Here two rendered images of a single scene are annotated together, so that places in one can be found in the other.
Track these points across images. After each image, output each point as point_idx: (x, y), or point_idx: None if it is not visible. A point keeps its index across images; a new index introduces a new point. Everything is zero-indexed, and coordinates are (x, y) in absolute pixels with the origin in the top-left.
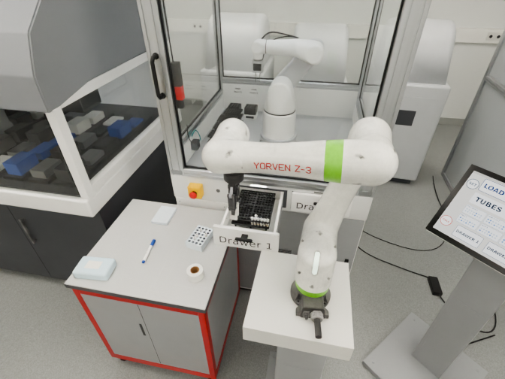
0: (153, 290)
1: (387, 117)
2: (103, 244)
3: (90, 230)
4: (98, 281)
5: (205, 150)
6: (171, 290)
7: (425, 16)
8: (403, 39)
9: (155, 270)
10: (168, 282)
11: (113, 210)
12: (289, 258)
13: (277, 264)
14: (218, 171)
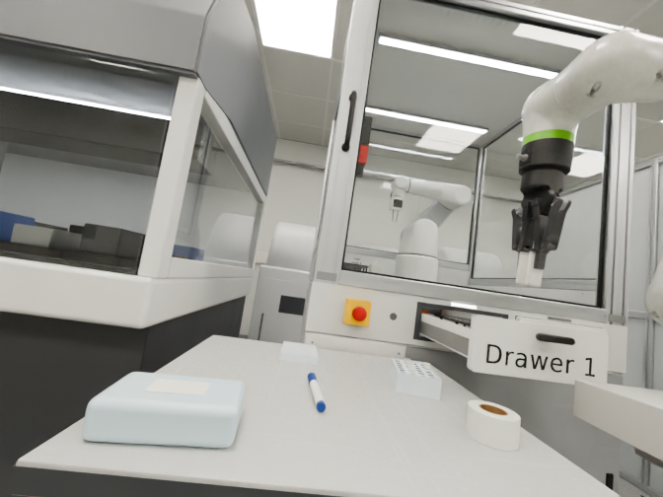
0: (422, 472)
1: (623, 204)
2: None
3: (81, 399)
4: (189, 452)
5: (610, 35)
6: (478, 470)
7: (635, 107)
8: (622, 123)
9: (371, 426)
10: (441, 451)
11: (162, 355)
12: (645, 390)
13: (648, 395)
14: (645, 61)
